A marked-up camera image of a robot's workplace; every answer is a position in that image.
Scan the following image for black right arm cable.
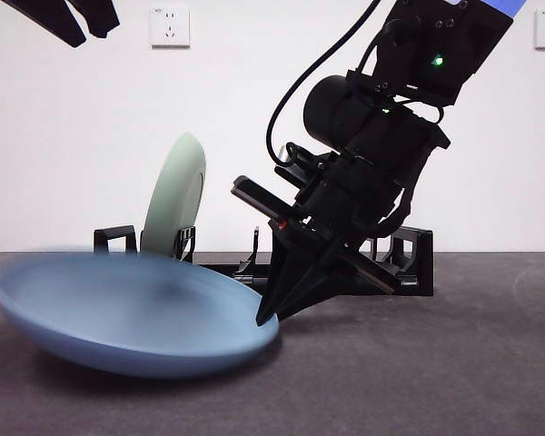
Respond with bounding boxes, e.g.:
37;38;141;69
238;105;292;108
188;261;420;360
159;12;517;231
265;0;385;164

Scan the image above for pale green plate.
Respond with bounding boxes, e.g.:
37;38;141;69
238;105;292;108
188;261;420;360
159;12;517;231
140;132;208;264

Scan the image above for blue plate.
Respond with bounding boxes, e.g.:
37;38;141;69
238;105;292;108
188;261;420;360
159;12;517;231
0;249;281;381

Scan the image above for black plate rack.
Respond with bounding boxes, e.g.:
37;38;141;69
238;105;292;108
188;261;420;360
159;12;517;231
93;224;435;297

